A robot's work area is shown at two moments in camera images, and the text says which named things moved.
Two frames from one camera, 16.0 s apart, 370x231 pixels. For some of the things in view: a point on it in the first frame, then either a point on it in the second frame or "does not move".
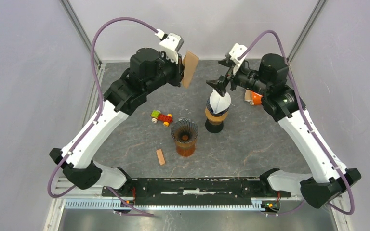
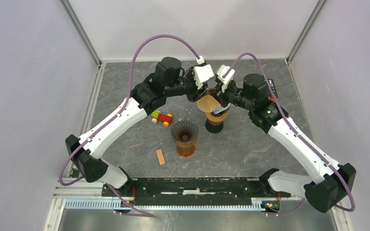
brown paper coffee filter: (190, 62) -> (207, 103)
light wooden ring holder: (216, 120) does not move
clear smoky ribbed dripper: (184, 130) does not move
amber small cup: (186, 151) does not move
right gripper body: (248, 80) -> (233, 95)
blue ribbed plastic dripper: (209, 109) does not move
